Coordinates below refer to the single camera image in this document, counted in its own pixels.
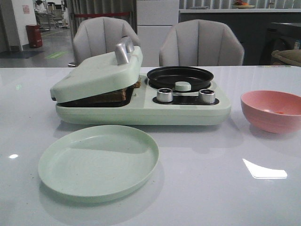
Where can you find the beige sofa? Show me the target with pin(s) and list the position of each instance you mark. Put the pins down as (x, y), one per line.
(288, 57)

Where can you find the silver knob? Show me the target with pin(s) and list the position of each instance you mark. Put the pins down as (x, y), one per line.
(164, 95)
(206, 96)

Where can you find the grey curtain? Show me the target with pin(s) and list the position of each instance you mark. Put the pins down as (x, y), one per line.
(100, 7)

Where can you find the right silver knob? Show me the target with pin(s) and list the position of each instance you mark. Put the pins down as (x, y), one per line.
(206, 96)

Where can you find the green breakfast maker base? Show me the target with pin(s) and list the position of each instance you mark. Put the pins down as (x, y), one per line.
(142, 110)

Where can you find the left beige chair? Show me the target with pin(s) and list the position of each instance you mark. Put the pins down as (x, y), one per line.
(99, 36)

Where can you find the black washing machine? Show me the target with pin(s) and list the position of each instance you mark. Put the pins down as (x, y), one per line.
(280, 36)

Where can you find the dark kitchen counter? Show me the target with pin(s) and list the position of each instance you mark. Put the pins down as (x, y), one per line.
(249, 25)

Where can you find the beige chair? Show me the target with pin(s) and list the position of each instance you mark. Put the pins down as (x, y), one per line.
(99, 36)
(201, 43)

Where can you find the left silver knob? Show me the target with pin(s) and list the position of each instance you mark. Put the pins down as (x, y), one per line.
(164, 95)

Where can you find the right beige chair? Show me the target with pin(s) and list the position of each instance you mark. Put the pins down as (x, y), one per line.
(201, 43)

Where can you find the bread slice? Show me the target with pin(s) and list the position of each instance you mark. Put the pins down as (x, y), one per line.
(137, 84)
(113, 96)

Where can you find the green breakfast maker lid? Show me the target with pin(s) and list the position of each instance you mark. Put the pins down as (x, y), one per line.
(101, 74)

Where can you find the red bin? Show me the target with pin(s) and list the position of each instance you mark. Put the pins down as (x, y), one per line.
(34, 36)

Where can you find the fruit plate on counter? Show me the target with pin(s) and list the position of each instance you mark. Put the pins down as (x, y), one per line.
(240, 4)

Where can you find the pink bowl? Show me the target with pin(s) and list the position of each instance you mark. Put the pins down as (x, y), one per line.
(260, 106)

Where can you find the white refrigerator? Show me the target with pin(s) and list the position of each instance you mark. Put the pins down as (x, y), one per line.
(154, 20)

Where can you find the black round frying pan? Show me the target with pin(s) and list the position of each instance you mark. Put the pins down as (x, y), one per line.
(167, 76)

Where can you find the green round plate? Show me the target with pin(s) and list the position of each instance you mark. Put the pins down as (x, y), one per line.
(99, 164)

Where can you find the red barrier belt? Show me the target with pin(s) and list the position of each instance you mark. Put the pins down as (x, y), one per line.
(100, 15)

